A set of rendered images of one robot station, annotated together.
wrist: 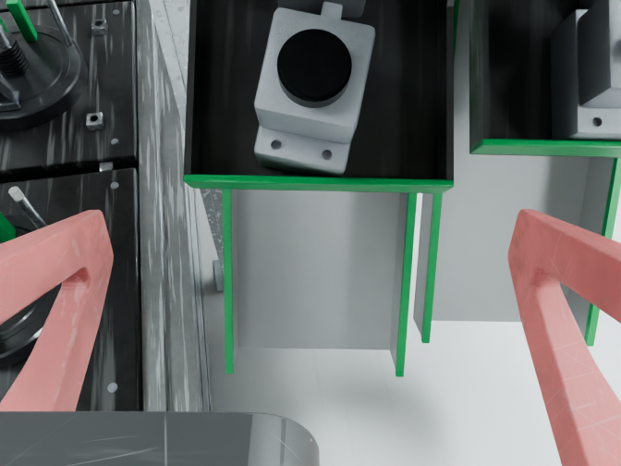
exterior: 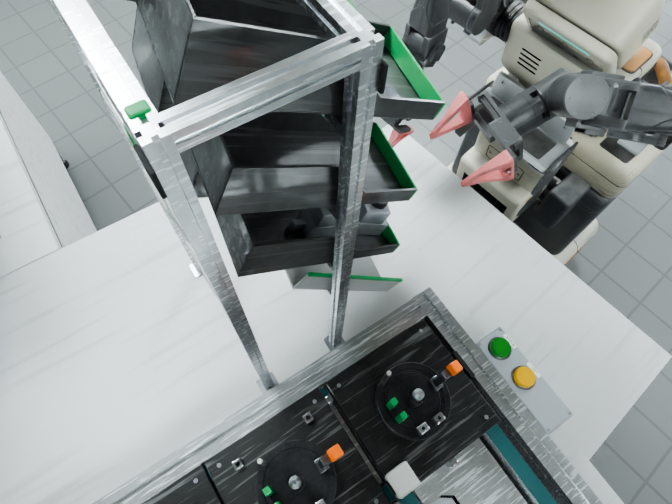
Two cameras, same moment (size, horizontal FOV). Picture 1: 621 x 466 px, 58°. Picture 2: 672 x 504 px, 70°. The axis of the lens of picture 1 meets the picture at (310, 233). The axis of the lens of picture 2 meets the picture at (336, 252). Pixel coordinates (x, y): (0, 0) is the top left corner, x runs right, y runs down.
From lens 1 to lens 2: 0.72 m
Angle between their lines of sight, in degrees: 47
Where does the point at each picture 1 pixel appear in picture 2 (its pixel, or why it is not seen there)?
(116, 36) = (239, 450)
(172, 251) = (356, 343)
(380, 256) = not seen: hidden behind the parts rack
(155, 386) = (411, 319)
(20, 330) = (423, 371)
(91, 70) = (272, 447)
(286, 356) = (360, 302)
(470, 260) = not seen: hidden behind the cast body
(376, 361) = not seen: hidden behind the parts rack
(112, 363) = (413, 336)
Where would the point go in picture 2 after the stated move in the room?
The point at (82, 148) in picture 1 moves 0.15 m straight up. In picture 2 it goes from (325, 415) to (326, 401)
